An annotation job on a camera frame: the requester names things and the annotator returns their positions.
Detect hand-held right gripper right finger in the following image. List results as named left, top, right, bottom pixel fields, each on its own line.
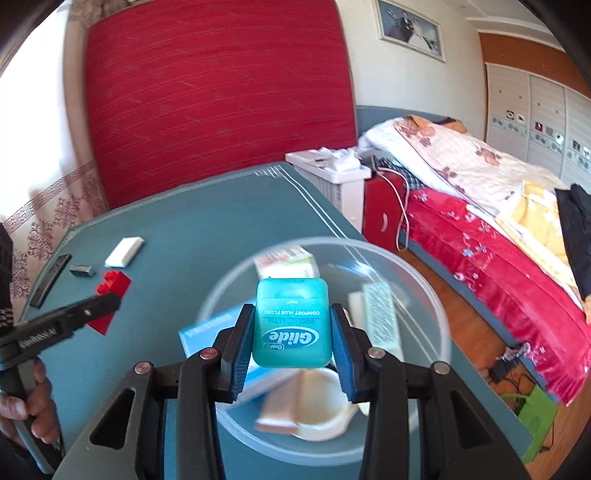
left=329, top=303, right=532, bottom=480

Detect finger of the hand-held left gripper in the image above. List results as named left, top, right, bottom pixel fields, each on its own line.
left=55, top=292, right=122, bottom=337

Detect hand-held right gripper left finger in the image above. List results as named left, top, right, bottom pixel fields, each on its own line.
left=53, top=303, right=257, bottom=480

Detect red building brick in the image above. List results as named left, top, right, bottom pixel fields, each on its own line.
left=85, top=270, right=132, bottom=335

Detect blue white medicine box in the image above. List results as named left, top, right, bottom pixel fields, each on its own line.
left=178, top=314, right=298, bottom=404

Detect white flip box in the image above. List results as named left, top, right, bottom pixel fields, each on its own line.
left=346, top=291, right=404, bottom=363

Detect white printed small box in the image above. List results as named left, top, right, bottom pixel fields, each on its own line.
left=361, top=281, right=404, bottom=361

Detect teal dental floss case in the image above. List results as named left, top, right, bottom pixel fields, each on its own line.
left=252, top=277, right=333, bottom=368

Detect rose gold cosmetic tube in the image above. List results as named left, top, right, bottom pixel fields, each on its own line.
left=255, top=369, right=308, bottom=435

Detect white tissue pack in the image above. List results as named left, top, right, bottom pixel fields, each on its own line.
left=105, top=236, right=145, bottom=268

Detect clear plastic bowl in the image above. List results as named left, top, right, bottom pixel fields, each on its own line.
left=196, top=237, right=452, bottom=464

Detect yellow ointment box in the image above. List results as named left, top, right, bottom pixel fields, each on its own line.
left=253, top=246, right=321, bottom=281

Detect teal cloth-covered desktop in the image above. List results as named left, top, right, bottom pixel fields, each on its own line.
left=21, top=162, right=532, bottom=480

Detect person's left hand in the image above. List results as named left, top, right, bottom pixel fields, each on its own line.
left=0, top=357, right=61, bottom=444

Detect black smartphone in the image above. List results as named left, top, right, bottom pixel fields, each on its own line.
left=28, top=254, right=72, bottom=308

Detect patterned white curtain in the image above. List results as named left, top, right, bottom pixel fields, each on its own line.
left=0, top=46, right=109, bottom=305

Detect red nightstand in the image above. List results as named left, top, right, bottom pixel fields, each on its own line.
left=362, top=178, right=409, bottom=250

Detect white radiator heater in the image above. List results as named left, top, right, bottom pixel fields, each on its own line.
left=285, top=148, right=372, bottom=234

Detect red floral bed sheet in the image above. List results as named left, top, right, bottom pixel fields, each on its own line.
left=399, top=185, right=587, bottom=407

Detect plaid cloth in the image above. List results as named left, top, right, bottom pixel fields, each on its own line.
left=374, top=157, right=426, bottom=190

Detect white crumpled cloth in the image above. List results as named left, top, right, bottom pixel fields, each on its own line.
left=318, top=147, right=361, bottom=172

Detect green bag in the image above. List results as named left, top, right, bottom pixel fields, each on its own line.
left=501, top=383, right=559, bottom=462

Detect floral quilt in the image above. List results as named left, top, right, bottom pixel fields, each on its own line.
left=362, top=115, right=568, bottom=217

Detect yellow cloth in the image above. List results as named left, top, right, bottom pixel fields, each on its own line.
left=466, top=180, right=583, bottom=301

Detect blue grey bed headboard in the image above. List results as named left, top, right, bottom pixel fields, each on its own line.
left=355, top=105, right=451, bottom=139

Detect red headboard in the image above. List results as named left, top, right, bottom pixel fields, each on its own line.
left=83, top=0, right=360, bottom=210

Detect black cloth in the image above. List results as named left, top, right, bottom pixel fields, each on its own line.
left=554, top=183, right=591, bottom=301

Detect white panelled wardrobe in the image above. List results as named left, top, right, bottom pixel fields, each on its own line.
left=478, top=32, right=591, bottom=190

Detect black floor cables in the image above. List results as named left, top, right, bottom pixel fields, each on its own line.
left=487, top=346, right=532, bottom=388

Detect white cable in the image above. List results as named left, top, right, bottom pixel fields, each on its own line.
left=372, top=154, right=411, bottom=252

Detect framed wall picture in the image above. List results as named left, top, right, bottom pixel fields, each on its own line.
left=373, top=0, right=446, bottom=63

